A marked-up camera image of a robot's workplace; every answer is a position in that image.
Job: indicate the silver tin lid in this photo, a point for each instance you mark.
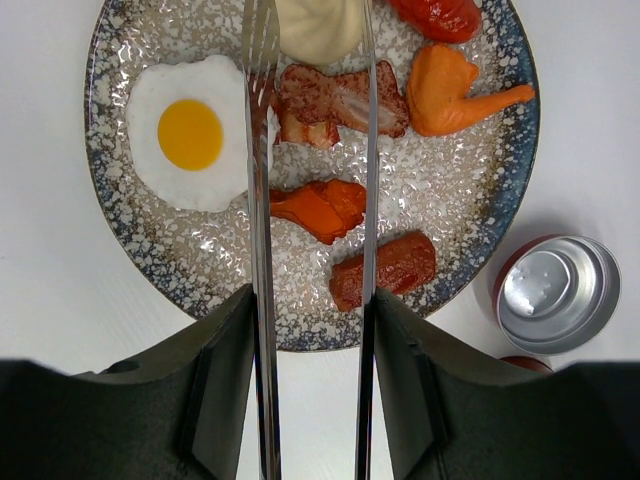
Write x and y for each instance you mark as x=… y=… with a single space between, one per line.
x=556 y=293

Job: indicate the red tin can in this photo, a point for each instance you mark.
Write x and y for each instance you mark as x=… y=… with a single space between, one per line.
x=528 y=363

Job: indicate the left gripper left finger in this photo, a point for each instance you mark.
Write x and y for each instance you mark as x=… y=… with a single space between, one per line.
x=173 y=411

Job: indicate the toy fried egg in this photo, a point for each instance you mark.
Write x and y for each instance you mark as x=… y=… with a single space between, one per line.
x=187 y=133

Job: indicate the metal serving tongs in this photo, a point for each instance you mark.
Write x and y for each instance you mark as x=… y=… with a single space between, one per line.
x=260 y=54

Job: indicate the beige steamed bun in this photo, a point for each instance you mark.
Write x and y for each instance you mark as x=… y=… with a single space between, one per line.
x=319 y=32

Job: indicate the red sausage top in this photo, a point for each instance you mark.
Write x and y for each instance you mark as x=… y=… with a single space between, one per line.
x=446 y=21

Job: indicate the red sausage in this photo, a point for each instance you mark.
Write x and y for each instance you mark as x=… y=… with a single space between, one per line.
x=446 y=21
x=402 y=265

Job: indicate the orange chicken drumstick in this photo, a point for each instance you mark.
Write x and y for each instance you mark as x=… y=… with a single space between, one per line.
x=437 y=93

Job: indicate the red sausage bottom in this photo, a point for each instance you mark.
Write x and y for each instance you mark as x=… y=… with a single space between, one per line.
x=402 y=265

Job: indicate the bacon wrapped roll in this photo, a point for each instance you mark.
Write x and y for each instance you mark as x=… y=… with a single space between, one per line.
x=311 y=105

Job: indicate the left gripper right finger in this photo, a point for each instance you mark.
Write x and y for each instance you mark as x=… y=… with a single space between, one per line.
x=453 y=412

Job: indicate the orange red chicken wing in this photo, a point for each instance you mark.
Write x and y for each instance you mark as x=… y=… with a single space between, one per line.
x=327 y=210

